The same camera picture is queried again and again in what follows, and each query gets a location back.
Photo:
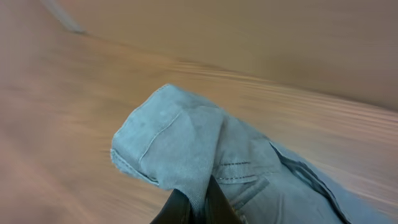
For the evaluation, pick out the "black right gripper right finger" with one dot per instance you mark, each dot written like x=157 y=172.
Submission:
x=217 y=208

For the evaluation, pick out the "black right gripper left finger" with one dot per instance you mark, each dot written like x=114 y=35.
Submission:
x=176 y=210

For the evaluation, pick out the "grey shorts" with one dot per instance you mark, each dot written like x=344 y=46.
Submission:
x=179 y=140

